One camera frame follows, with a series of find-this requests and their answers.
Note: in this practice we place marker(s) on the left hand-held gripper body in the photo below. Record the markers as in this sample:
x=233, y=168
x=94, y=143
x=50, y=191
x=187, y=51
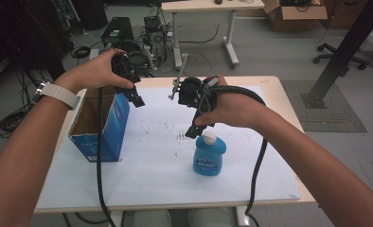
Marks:
x=127, y=66

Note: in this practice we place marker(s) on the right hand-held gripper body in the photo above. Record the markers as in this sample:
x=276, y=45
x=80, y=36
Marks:
x=191, y=91

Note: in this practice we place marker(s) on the blue bottle with white cap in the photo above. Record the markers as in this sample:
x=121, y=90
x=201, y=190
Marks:
x=208, y=157

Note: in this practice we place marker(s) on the blue cardboard box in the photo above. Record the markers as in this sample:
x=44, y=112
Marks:
x=115, y=126

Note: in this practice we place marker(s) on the person's left hand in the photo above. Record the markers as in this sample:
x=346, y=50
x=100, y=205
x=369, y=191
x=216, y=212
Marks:
x=93, y=74

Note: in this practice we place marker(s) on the person's right hand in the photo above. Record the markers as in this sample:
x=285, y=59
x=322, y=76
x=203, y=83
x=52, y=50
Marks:
x=235, y=108

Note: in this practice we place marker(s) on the small white device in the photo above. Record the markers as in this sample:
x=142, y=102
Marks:
x=94, y=54

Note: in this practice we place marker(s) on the black computer tower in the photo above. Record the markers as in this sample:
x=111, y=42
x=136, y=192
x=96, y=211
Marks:
x=116, y=30

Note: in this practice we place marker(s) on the open computer case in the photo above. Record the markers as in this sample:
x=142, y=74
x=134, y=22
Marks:
x=156, y=38

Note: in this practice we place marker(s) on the beige band wristwatch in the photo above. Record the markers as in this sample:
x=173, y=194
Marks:
x=60, y=93

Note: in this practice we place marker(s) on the white desk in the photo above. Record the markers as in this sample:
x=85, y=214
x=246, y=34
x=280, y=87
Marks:
x=206, y=5

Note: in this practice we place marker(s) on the person's right leg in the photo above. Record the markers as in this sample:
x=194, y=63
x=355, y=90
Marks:
x=209, y=218

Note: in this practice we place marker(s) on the person's leg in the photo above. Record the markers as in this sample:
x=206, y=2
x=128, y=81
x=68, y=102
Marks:
x=151, y=219
x=209, y=218

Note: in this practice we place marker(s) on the black computer mouse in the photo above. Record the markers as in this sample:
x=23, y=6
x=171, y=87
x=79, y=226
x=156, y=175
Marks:
x=218, y=1

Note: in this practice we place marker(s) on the person's left leg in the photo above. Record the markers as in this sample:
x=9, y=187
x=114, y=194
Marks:
x=151, y=219

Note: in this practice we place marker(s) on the dark curtain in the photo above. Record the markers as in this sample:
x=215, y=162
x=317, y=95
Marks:
x=23, y=31

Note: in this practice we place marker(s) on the open brown cardboard box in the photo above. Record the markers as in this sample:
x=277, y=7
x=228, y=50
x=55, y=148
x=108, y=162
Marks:
x=296, y=14

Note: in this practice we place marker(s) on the grey floor mat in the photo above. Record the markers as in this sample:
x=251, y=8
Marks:
x=326, y=113

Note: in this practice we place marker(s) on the black office chair base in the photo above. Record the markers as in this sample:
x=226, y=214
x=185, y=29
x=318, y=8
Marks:
x=333, y=56

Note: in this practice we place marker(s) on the black metal stand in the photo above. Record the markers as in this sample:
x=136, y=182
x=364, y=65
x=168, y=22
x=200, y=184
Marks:
x=348, y=47

